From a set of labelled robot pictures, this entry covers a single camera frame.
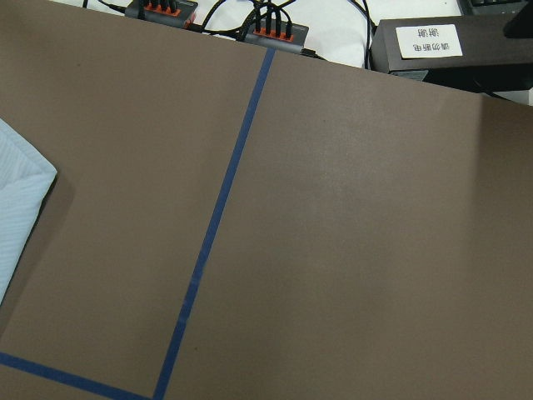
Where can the light blue button shirt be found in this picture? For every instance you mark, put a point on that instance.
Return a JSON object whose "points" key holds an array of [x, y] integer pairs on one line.
{"points": [[26, 176]]}

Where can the brown paper table cover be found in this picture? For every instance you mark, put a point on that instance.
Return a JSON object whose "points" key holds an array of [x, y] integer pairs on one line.
{"points": [[231, 222]]}

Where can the right orange usb hub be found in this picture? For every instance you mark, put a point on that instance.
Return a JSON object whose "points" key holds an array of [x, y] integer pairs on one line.
{"points": [[282, 36]]}

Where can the orange usb hub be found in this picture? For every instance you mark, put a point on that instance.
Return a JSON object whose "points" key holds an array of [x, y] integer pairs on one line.
{"points": [[282, 36], [177, 14]]}

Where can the left orange usb hub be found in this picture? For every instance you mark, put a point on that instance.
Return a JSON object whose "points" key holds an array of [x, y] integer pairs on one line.
{"points": [[177, 14]]}

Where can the black box with label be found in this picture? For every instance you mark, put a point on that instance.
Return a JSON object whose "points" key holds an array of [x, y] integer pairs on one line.
{"points": [[469, 53]]}

